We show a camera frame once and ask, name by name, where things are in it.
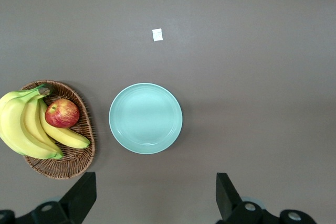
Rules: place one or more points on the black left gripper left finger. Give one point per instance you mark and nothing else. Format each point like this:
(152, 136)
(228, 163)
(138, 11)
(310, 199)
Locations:
(78, 197)

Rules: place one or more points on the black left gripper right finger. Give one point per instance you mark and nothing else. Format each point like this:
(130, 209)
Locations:
(227, 197)

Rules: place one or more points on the pale green round plate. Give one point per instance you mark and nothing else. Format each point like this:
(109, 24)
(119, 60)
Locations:
(145, 118)

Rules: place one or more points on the brown wicker basket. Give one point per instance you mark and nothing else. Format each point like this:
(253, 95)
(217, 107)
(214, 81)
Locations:
(76, 161)

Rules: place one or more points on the red yellow apple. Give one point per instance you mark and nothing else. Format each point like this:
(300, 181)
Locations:
(62, 113)

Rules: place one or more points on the yellow banana bunch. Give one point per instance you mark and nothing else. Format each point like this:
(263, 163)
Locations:
(15, 129)

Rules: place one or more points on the brown table cover sheet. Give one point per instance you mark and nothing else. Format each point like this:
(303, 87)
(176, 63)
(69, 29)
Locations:
(236, 51)

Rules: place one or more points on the small square table label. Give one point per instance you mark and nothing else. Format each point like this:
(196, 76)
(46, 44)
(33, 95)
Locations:
(157, 34)

